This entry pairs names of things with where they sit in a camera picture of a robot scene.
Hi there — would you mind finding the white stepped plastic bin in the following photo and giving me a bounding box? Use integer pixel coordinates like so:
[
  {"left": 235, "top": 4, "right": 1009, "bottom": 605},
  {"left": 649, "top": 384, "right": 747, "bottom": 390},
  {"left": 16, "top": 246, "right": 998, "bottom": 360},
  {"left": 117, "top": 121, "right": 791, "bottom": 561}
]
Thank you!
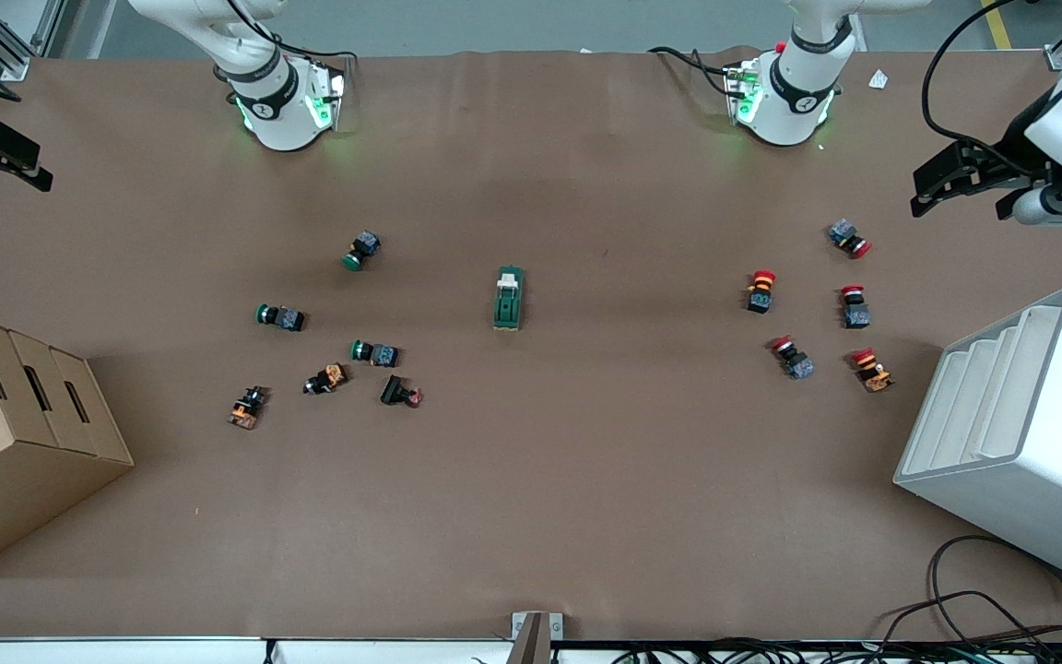
[{"left": 893, "top": 285, "right": 1062, "bottom": 594}]

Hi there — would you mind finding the grey metal bracket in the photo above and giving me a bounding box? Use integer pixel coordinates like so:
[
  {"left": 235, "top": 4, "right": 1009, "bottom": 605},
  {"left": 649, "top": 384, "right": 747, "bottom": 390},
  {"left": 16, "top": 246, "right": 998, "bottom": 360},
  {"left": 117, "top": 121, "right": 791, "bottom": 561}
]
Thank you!
[{"left": 512, "top": 611, "right": 564, "bottom": 664}]

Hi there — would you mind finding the black orange push button switch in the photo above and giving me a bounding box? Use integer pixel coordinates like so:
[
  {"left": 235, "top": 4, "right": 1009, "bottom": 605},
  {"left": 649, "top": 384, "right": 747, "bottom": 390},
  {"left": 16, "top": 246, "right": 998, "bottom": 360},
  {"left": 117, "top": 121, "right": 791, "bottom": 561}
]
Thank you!
[
  {"left": 302, "top": 362, "right": 349, "bottom": 397},
  {"left": 227, "top": 385, "right": 269, "bottom": 431}
]

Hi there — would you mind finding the black base cable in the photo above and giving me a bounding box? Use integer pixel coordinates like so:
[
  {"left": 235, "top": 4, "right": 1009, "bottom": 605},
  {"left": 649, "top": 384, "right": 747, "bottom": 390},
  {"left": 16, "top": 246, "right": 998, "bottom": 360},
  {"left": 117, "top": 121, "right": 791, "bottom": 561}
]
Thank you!
[
  {"left": 649, "top": 46, "right": 744, "bottom": 98},
  {"left": 225, "top": 0, "right": 359, "bottom": 65}
]

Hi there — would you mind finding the red button black orange block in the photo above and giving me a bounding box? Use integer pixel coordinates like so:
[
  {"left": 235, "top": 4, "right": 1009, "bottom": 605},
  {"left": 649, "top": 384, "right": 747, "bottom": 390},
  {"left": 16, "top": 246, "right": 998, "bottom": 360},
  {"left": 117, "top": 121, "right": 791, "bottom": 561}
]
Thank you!
[{"left": 745, "top": 269, "right": 778, "bottom": 314}]

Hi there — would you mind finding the black switch with red lens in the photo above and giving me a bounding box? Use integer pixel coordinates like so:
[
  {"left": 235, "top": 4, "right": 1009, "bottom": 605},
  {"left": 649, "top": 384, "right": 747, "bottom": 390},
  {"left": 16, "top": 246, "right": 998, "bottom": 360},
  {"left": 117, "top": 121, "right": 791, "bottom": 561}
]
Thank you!
[{"left": 380, "top": 373, "right": 424, "bottom": 409}]

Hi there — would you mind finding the black cable bundle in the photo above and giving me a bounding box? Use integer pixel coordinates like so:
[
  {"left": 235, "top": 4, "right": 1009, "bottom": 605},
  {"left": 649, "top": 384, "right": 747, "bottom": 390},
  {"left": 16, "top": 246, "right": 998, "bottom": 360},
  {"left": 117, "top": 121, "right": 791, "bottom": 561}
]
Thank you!
[{"left": 614, "top": 634, "right": 1062, "bottom": 664}]

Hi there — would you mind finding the black left base cable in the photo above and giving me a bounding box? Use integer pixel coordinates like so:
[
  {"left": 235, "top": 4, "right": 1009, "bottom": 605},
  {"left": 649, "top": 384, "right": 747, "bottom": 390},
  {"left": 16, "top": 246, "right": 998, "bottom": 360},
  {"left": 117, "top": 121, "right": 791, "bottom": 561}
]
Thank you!
[{"left": 649, "top": 46, "right": 744, "bottom": 98}]

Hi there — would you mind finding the brown cardboard box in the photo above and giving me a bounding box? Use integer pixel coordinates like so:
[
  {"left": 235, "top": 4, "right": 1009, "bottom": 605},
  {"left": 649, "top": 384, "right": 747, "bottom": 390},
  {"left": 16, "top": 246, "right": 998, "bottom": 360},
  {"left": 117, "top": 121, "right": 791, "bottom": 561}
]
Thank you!
[{"left": 0, "top": 308, "right": 136, "bottom": 580}]

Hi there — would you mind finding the black right base cable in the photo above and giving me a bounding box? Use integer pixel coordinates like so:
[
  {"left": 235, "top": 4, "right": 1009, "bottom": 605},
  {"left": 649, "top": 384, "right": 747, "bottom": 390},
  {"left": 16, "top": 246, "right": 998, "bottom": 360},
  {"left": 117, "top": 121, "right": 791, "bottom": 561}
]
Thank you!
[{"left": 225, "top": 0, "right": 359, "bottom": 65}]

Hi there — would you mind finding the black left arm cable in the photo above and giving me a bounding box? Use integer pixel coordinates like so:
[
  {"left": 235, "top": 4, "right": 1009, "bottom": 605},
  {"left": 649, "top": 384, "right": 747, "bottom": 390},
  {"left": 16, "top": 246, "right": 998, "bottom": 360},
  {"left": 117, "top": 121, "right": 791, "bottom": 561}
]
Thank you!
[{"left": 921, "top": 0, "right": 1048, "bottom": 176}]

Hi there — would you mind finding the green load switch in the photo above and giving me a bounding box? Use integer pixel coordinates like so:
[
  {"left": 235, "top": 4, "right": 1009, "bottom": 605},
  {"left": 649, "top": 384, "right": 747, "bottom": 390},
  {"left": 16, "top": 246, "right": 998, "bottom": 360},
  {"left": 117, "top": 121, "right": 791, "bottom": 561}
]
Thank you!
[{"left": 492, "top": 265, "right": 526, "bottom": 332}]

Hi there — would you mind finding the white table edge rail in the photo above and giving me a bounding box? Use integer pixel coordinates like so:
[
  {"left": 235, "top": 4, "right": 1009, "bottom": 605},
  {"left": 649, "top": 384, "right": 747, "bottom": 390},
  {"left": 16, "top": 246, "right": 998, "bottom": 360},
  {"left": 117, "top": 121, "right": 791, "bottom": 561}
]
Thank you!
[{"left": 0, "top": 636, "right": 624, "bottom": 664}]

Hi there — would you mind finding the brown table mat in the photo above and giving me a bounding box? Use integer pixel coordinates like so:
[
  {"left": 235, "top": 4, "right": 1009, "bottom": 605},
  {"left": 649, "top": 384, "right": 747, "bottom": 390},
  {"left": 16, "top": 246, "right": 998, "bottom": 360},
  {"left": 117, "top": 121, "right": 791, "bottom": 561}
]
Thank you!
[{"left": 0, "top": 48, "right": 1062, "bottom": 642}]

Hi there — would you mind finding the red button blue block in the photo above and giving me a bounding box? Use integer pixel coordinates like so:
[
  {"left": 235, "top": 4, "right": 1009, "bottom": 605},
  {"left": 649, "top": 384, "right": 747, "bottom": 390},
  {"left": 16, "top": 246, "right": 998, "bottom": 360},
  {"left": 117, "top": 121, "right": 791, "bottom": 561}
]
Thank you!
[
  {"left": 770, "top": 335, "right": 816, "bottom": 381},
  {"left": 840, "top": 285, "right": 872, "bottom": 330},
  {"left": 828, "top": 219, "right": 873, "bottom": 260}
]

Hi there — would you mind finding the green push button switch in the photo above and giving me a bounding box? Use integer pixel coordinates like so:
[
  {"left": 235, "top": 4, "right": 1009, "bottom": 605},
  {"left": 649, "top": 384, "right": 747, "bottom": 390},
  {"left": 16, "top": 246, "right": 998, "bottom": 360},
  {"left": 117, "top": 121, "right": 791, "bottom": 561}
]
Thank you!
[
  {"left": 255, "top": 302, "right": 307, "bottom": 333},
  {"left": 342, "top": 230, "right": 383, "bottom": 272},
  {"left": 350, "top": 338, "right": 400, "bottom": 368}
]

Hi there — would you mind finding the black looped cable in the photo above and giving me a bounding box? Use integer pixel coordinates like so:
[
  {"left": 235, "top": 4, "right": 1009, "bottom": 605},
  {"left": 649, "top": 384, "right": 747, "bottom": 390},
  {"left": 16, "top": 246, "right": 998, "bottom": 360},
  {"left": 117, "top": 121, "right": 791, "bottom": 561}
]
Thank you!
[{"left": 881, "top": 535, "right": 1062, "bottom": 646}]

